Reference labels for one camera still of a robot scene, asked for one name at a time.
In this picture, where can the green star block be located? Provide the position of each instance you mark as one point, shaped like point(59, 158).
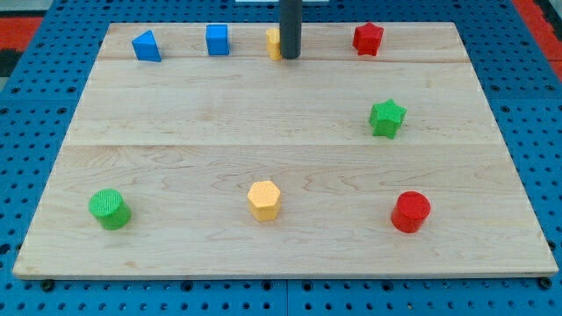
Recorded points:
point(386, 118)

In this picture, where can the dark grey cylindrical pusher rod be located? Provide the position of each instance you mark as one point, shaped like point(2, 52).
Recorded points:
point(290, 23)

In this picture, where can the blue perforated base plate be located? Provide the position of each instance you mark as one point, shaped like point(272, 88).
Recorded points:
point(41, 94)

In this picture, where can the red star block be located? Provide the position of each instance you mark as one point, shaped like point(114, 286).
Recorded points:
point(367, 39)

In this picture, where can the yellow heart block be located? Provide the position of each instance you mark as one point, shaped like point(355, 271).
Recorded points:
point(273, 43)

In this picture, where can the light wooden board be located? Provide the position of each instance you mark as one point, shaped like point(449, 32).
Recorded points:
point(183, 140)

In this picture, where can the red cylinder block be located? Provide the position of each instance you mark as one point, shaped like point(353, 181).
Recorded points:
point(410, 211)

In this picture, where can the blue cube block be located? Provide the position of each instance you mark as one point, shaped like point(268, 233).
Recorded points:
point(217, 39)

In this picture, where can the green cylinder block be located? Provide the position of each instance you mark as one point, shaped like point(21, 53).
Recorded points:
point(109, 208)

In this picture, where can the yellow hexagon block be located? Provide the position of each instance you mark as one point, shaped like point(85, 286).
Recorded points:
point(264, 200)

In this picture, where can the blue triangle block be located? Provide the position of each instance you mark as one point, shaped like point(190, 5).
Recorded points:
point(145, 47)

